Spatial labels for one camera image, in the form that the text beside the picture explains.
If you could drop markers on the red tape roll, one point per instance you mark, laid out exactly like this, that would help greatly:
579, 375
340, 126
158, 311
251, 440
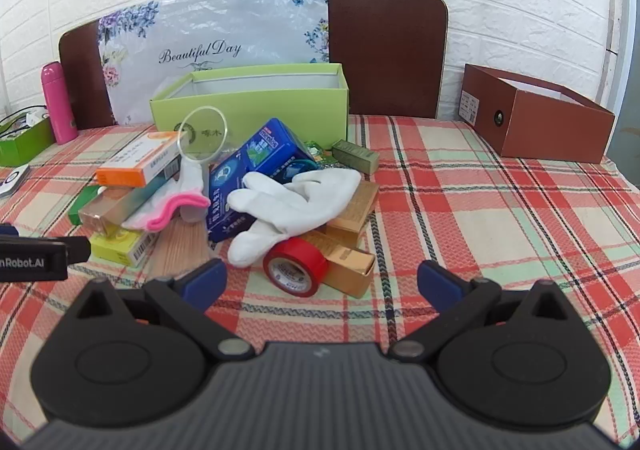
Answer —
300, 255

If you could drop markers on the orange medicine box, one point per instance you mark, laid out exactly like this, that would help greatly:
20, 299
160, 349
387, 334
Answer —
135, 165

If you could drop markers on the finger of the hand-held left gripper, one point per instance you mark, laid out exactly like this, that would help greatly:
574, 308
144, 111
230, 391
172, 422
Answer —
77, 249

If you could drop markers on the blue mint box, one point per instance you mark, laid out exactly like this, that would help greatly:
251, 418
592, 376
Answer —
270, 140

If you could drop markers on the brown shoe box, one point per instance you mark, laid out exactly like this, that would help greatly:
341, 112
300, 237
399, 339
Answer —
550, 130

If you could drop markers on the pink thermos bottle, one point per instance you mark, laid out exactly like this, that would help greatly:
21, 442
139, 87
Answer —
59, 100

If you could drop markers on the gold cardboard box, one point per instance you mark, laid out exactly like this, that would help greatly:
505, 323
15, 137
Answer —
360, 205
350, 275

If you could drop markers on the white cotton glove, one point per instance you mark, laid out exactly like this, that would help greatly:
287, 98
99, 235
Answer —
300, 205

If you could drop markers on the teal and gold box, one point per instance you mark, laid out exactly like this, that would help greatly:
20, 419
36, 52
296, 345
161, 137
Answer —
107, 210

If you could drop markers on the blue medicine box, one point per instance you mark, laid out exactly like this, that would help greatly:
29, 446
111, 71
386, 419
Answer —
222, 200

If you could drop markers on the light green cardboard box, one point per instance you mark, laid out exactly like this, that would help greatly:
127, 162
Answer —
280, 115

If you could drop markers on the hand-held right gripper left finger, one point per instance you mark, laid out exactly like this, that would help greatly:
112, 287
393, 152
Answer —
206, 280

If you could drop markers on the plaid bed sheet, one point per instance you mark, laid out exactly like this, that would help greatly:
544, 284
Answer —
500, 230

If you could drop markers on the pink white sock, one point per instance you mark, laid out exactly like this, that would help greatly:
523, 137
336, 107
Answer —
185, 187

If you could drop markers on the yellow medicine box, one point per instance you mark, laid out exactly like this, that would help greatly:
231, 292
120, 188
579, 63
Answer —
117, 247

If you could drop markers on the bundle of wooden sticks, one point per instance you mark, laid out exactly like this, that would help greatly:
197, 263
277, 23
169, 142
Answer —
175, 250

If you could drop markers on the floral plastic bag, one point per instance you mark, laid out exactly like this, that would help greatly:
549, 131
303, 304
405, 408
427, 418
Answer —
210, 30

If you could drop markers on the green patterned packet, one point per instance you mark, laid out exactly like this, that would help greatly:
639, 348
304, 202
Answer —
320, 156

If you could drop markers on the dark green small box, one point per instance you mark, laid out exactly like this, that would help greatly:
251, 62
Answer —
82, 205

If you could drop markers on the olive green box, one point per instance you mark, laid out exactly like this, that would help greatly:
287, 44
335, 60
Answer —
355, 156

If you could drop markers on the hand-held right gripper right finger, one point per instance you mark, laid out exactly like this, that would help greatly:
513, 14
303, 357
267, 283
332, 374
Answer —
439, 281

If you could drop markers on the clear plastic dome scoop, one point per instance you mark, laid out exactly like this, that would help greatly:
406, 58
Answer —
204, 135

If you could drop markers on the white round-edged device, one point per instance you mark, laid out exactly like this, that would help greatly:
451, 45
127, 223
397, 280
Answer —
10, 182

